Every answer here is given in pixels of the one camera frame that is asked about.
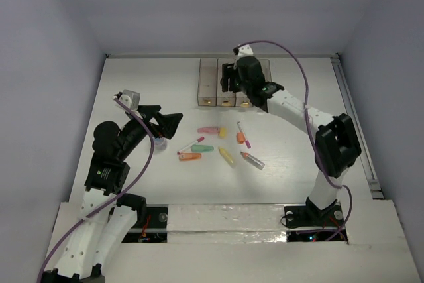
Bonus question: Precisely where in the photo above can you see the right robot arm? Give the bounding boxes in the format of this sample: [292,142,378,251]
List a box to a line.
[220,56,362,229]

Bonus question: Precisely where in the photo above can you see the orange highlighter cap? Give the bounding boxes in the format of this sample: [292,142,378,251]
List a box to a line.
[237,132,246,144]

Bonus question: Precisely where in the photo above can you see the pink marker pen lower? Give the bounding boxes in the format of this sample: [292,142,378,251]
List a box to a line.
[177,136,205,155]

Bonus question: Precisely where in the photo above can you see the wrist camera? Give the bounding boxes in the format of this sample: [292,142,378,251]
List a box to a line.
[113,89,140,111]
[233,44,254,58]

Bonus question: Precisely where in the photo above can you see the green correction tape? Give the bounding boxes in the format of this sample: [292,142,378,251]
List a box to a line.
[191,144,214,153]

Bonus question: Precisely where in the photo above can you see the yellow highlighter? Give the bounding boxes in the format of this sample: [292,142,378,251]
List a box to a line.
[218,146,236,168]

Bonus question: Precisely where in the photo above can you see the orange tipped clear highlighter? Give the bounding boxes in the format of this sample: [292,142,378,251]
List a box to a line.
[240,152,265,170]

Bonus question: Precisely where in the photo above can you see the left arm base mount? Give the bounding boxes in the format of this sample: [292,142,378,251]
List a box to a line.
[122,205,168,243]

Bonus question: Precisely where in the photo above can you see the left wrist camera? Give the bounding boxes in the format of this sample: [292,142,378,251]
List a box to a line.
[113,89,140,111]

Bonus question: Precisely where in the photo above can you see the pink marker pen upper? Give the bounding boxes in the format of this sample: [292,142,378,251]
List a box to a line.
[237,121,251,149]

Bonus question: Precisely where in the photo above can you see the yellow highlighter cap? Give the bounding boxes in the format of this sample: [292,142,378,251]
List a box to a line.
[218,127,227,139]

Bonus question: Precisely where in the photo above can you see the aluminium rail right edge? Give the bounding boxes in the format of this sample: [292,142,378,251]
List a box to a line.
[330,54,385,200]

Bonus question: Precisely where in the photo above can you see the pink marker pen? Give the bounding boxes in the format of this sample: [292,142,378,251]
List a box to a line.
[177,136,205,155]
[237,121,251,149]

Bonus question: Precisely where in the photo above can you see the clear jar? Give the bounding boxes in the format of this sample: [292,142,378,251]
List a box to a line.
[154,137,168,152]

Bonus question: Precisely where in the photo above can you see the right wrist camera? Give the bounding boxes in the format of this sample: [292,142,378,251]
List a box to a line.
[233,44,254,58]

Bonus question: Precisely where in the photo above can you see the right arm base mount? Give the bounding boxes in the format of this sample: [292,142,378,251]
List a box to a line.
[280,203,348,243]

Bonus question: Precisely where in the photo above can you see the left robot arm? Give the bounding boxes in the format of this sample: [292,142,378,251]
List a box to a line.
[37,105,183,282]

